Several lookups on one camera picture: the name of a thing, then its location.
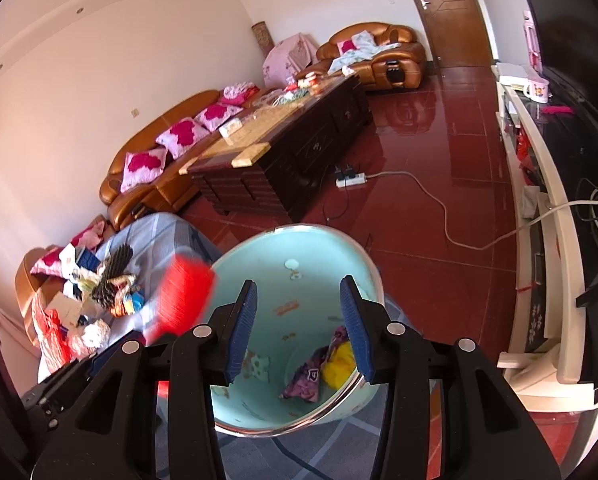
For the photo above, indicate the red lidded jar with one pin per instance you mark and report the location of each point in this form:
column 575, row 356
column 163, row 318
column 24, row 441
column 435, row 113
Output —
column 315, row 83

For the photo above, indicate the white media player box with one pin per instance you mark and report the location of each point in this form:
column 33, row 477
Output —
column 514, row 75

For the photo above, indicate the white bag on stand shelf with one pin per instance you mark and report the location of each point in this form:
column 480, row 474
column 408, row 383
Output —
column 531, row 202

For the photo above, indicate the pink hair brush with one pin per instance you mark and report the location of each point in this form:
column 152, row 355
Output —
column 558, row 110

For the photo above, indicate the black plug adapter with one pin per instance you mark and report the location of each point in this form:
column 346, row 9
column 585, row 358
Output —
column 348, row 170

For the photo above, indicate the white power strip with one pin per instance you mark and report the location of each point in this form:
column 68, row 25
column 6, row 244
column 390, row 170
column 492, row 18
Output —
column 351, row 180

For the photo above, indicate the light teal cartoon waste bin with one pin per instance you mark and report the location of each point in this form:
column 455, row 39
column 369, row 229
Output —
column 279, row 270

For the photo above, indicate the brown wooden door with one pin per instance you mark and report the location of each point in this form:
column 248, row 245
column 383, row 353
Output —
column 449, row 25

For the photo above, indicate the dark wooden coffee table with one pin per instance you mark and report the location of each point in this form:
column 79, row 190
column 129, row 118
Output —
column 289, row 170

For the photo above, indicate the red snack packet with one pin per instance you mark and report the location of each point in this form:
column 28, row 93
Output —
column 181, row 295

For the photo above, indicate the yellow snack wrapper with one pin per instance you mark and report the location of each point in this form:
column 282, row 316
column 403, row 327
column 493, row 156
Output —
column 341, row 360

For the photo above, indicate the white cartoon mug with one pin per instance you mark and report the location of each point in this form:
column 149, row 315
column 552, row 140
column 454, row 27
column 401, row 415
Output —
column 538, row 90

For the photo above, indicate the orange and blue snack wrapper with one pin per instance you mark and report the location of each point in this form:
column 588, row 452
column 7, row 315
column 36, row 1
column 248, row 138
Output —
column 128, row 302

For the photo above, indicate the white cardboard box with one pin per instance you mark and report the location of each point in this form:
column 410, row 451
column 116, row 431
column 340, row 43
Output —
column 66, row 310

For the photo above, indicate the grey plaid blanket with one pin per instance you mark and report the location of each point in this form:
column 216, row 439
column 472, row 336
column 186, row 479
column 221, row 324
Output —
column 154, row 240

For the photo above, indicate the light blue floral blanket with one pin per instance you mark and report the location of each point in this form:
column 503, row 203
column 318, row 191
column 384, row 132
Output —
column 364, row 47

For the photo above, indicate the cream television stand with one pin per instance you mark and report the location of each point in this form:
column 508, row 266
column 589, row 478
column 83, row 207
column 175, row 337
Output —
column 539, row 270

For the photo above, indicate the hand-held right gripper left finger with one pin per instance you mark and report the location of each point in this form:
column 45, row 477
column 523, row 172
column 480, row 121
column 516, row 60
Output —
column 239, row 332

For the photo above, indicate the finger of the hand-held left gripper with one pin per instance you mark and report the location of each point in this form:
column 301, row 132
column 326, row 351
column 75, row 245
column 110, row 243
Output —
column 105, row 360

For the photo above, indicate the white tissue box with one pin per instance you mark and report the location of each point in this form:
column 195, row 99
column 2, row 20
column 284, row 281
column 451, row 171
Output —
column 230, row 128

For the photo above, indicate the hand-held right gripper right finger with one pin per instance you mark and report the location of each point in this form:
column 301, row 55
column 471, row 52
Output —
column 358, row 332

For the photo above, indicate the bamboo table mat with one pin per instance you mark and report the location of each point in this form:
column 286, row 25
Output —
column 249, row 132

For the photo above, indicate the red knot ornament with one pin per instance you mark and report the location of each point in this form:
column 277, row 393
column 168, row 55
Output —
column 525, row 147

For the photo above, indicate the small pink pillow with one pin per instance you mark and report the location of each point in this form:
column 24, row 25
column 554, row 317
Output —
column 348, row 46

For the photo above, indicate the folded pink blanket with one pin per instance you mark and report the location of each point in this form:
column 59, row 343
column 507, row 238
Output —
column 239, row 92

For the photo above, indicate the small brown leather sofa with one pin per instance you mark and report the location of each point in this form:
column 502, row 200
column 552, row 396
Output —
column 379, row 62

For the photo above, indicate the red plastic bag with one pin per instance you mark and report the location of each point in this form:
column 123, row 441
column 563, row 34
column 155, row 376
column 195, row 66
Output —
column 54, row 332

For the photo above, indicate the long brown leather sofa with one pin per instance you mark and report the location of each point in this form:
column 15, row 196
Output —
column 144, row 200

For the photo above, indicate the rolled patterned mat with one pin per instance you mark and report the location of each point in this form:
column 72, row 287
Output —
column 262, row 37

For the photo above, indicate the pink toy bottle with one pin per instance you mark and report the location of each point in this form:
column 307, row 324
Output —
column 531, row 42

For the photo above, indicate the pale yellow plastic bag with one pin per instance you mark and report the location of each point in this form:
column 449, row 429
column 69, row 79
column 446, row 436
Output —
column 90, row 279

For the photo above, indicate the pink floral cloth cover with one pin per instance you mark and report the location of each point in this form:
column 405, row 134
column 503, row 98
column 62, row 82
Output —
column 289, row 57

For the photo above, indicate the purple snack wrapper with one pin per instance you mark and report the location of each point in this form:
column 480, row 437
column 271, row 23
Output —
column 306, row 375

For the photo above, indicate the black ribbed plastic tray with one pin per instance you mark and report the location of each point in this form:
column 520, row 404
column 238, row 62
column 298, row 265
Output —
column 111, row 272

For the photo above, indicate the white plastic bag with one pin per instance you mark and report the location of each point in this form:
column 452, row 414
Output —
column 96, row 334

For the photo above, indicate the black television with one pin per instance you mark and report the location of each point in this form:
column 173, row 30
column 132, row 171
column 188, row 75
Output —
column 564, row 25

